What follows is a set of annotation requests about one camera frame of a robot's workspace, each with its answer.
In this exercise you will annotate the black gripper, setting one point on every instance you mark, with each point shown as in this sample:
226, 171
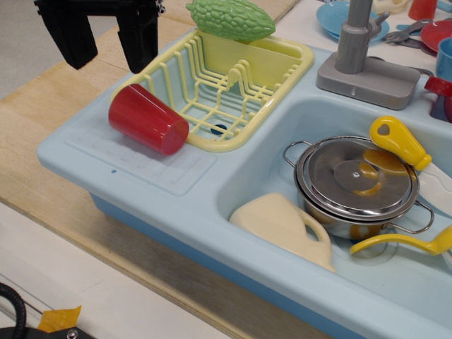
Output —
70, 29

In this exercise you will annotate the red plastic cup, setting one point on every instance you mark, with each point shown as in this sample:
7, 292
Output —
138, 114

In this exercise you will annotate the orange plastic cup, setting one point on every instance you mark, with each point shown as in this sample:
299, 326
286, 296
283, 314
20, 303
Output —
422, 9

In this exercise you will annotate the blue plastic cup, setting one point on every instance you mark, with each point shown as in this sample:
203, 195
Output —
444, 60

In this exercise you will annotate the yellow plastic dish rack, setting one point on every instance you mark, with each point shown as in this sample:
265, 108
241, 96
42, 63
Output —
223, 88

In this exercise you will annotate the green bitter melon toy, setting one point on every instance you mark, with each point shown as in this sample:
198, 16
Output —
232, 19

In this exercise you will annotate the blue plastic plate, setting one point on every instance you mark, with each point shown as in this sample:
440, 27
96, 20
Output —
332, 15

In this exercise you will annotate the grey toy faucet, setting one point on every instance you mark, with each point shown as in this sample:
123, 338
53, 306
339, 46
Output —
350, 72

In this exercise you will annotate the cream plastic mug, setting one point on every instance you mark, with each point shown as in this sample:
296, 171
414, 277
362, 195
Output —
276, 219

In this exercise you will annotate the cream plastic toy item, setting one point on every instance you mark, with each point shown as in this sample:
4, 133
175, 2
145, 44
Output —
391, 6

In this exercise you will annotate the steel pot lid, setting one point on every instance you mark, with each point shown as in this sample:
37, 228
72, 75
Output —
354, 179

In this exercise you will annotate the grey plastic fork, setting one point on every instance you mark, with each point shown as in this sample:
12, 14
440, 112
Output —
402, 37

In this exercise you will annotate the yellow tape piece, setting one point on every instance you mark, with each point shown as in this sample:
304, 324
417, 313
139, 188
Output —
60, 319

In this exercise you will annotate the blue plastic utensil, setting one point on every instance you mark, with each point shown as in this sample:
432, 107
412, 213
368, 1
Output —
406, 26

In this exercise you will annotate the light blue toy sink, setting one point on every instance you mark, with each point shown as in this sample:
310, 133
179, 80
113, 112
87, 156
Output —
185, 201

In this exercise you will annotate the black base with screw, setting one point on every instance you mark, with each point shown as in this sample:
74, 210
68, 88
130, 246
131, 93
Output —
70, 333

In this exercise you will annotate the red plastic plate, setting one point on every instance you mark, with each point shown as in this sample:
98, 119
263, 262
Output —
433, 33

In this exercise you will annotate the yellow plastic spoon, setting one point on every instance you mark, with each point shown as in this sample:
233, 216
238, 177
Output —
440, 244

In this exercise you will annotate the steel pot with handles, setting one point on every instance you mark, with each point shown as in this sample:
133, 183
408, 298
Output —
417, 219

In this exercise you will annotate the yellow handled toy knife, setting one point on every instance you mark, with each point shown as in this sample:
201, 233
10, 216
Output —
391, 134

